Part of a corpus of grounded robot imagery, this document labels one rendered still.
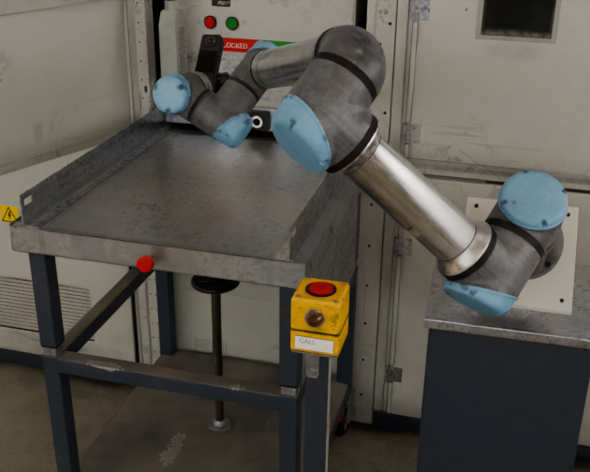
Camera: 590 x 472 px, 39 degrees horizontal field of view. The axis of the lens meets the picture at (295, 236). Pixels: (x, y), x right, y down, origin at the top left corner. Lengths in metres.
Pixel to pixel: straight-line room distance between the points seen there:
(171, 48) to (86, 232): 0.65
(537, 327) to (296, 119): 0.63
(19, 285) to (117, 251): 1.09
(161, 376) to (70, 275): 0.88
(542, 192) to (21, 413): 1.76
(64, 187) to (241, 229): 0.42
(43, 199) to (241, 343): 0.92
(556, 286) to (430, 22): 0.72
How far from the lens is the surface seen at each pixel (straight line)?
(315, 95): 1.27
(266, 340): 2.47
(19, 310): 2.78
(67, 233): 1.71
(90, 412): 2.64
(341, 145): 1.28
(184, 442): 2.20
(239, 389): 1.76
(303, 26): 2.17
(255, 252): 1.59
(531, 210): 1.47
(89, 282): 2.60
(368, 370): 2.45
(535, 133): 2.09
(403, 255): 2.23
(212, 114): 1.64
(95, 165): 2.00
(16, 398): 2.76
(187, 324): 2.54
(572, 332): 1.60
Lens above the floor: 1.53
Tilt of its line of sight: 24 degrees down
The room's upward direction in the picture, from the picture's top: 1 degrees clockwise
